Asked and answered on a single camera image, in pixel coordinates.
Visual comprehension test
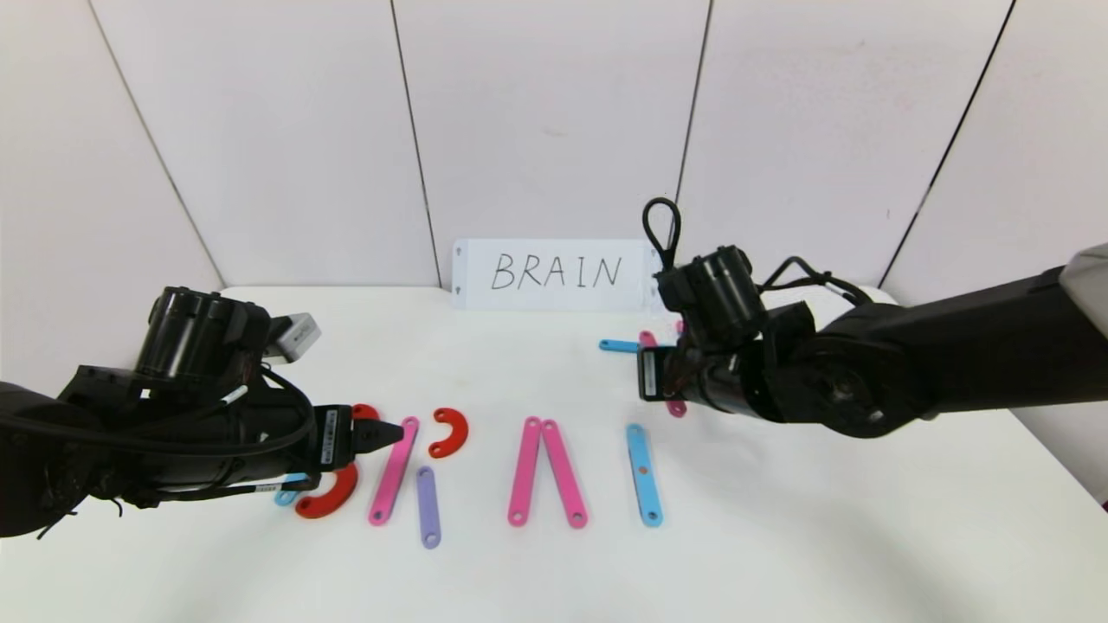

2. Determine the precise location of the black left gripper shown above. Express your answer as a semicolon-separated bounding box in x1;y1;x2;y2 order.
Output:
249;403;405;475

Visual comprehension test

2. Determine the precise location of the short purple bar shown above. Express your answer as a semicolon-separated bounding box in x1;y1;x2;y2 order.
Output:
415;466;442;550

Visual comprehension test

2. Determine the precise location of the white sign reading BRAIN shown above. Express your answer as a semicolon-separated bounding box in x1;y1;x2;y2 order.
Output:
452;239;661;312

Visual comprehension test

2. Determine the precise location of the thin black hanging cable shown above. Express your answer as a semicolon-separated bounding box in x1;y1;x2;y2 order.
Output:
251;368;318;458

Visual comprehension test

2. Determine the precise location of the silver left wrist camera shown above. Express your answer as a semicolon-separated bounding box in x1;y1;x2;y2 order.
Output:
264;313;323;362

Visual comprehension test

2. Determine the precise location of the black looped cable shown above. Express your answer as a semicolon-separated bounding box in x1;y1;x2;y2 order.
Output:
642;197;683;273

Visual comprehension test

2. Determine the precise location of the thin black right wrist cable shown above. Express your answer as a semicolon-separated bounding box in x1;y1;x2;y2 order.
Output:
760;256;873;305

